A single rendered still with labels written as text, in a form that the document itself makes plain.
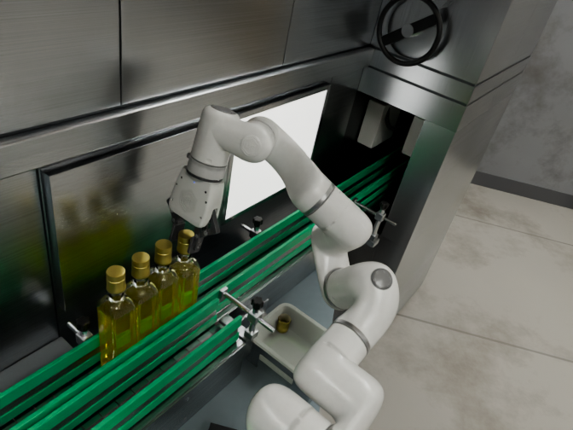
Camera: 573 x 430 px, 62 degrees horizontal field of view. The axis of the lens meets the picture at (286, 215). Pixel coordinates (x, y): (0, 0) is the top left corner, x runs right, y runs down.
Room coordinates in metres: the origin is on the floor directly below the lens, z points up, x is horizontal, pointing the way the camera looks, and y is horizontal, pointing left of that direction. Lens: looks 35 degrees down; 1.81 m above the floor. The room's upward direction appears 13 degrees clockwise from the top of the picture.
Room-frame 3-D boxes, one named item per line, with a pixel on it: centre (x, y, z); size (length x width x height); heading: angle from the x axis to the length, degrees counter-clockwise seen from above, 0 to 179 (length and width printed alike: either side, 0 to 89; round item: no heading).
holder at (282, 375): (0.86, -0.08, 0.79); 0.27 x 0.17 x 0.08; 60
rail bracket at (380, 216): (1.35, -0.28, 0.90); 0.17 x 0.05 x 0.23; 60
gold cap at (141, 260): (0.68, 0.26, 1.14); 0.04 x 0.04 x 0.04
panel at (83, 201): (1.05, 0.20, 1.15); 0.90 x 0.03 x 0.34; 150
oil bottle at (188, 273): (0.78, 0.20, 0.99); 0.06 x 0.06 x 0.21; 60
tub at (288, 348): (0.85, -0.10, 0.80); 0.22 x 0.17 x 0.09; 60
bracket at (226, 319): (0.81, 0.06, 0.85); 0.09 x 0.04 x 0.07; 60
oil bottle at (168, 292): (0.73, 0.23, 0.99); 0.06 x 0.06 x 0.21; 59
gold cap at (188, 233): (0.78, 0.20, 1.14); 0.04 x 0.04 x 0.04
